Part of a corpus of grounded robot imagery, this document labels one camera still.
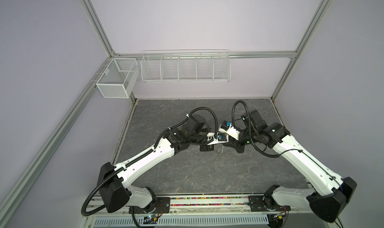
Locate large toothed metal keyring disc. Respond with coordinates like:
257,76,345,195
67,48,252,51
214,146,225,161

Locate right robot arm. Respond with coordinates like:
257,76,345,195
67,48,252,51
226,100,357,223

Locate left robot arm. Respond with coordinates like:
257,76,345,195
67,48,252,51
81,107,219,217

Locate small circuit board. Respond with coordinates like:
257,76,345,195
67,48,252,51
143,216,158,225

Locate white mesh box basket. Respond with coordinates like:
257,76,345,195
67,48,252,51
96,58,140,98

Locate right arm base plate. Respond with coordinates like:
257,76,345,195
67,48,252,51
248,195,291,212

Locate white wire shelf basket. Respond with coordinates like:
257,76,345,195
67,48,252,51
141,49,232,82

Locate aluminium rail with coloured beads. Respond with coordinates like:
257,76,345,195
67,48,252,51
83,193,336,217

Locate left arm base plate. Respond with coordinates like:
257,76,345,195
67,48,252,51
129,197,171,214

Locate white slotted cable duct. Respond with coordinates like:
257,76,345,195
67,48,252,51
89,214,269,228

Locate aluminium frame profiles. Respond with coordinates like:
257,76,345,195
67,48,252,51
0,0,342,220

